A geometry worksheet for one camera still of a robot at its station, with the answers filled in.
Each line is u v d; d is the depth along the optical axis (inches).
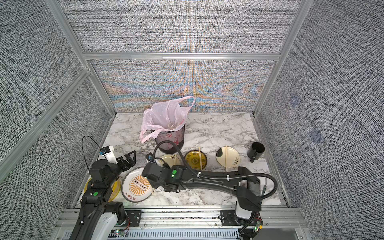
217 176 17.5
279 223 28.8
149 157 24.8
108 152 26.1
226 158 36.9
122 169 26.7
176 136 33.0
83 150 36.6
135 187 32.8
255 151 35.2
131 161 27.2
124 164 26.5
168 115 36.6
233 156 37.4
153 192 31.4
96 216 20.0
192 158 37.3
